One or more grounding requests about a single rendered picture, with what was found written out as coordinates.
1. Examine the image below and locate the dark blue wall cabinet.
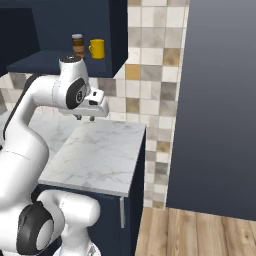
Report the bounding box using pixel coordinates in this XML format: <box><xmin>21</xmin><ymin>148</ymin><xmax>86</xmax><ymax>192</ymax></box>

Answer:
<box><xmin>0</xmin><ymin>0</ymin><xmax>129</xmax><ymax>79</ymax></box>

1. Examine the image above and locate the dark blue base cabinet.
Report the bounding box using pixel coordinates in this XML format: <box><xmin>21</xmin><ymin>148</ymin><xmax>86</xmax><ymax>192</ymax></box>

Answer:
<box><xmin>32</xmin><ymin>129</ymin><xmax>147</xmax><ymax>256</ymax></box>

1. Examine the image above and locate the dark blue wall cabinet door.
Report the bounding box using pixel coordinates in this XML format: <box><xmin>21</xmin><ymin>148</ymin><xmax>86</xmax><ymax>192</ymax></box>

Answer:
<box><xmin>0</xmin><ymin>7</ymin><xmax>42</xmax><ymax>78</ymax></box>

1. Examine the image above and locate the yellow mug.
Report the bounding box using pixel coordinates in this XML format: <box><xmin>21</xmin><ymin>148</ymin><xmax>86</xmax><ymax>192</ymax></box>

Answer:
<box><xmin>87</xmin><ymin>38</ymin><xmax>106</xmax><ymax>60</ymax></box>

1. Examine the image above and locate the tall dark blue-grey cabinet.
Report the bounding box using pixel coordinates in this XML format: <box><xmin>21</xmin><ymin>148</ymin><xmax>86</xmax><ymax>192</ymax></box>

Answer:
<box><xmin>165</xmin><ymin>0</ymin><xmax>256</xmax><ymax>222</ymax></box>

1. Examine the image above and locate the silver cabinet door handle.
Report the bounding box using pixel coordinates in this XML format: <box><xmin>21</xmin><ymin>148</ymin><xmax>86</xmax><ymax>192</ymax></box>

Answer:
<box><xmin>119</xmin><ymin>196</ymin><xmax>126</xmax><ymax>230</ymax></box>

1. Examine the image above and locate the brown cinnamon bottle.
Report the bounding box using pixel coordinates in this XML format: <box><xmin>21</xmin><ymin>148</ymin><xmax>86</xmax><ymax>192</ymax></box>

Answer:
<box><xmin>71</xmin><ymin>33</ymin><xmax>86</xmax><ymax>61</ymax></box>

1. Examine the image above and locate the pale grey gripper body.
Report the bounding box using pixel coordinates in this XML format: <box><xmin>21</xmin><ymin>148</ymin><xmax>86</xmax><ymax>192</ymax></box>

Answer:
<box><xmin>58</xmin><ymin>96</ymin><xmax>110</xmax><ymax>119</ymax></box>

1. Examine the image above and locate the dark blue base cabinet door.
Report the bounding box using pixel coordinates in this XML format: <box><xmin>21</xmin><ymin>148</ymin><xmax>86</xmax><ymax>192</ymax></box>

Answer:
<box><xmin>33</xmin><ymin>184</ymin><xmax>132</xmax><ymax>256</ymax></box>

